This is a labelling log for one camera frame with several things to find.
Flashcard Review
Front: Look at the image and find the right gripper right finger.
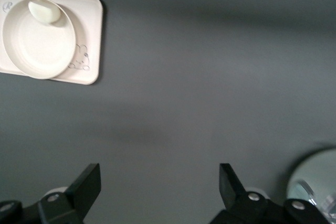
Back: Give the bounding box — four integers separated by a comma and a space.
209, 163, 269, 224

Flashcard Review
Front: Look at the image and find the pale green electric pot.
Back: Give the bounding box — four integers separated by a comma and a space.
287, 147, 336, 224

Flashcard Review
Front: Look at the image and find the beige rabbit print tray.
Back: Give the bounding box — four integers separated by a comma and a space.
0, 0, 103, 86

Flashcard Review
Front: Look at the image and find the round beige plate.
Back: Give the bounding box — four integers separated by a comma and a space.
2, 0, 78, 80

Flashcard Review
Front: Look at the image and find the glass pot lid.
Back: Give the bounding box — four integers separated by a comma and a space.
291, 178, 336, 224

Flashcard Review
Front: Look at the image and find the small white bun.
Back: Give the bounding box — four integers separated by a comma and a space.
27, 0, 61, 24

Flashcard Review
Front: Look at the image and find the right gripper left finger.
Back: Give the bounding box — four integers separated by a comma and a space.
36, 163, 102, 224

